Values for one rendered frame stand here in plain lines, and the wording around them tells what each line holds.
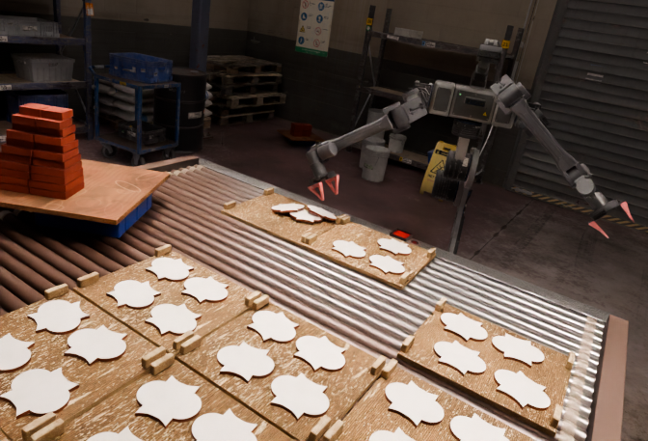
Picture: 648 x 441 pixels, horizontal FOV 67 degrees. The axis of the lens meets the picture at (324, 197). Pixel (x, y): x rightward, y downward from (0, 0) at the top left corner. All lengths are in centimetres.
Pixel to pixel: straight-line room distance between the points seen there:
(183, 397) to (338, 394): 35
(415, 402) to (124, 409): 64
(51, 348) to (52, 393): 16
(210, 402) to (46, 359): 39
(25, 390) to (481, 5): 617
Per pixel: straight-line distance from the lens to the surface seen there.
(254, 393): 121
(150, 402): 118
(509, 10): 656
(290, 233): 194
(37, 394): 124
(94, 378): 126
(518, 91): 198
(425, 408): 126
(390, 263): 182
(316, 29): 774
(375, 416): 122
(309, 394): 121
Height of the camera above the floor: 176
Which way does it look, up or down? 21 degrees down
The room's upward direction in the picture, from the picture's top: 9 degrees clockwise
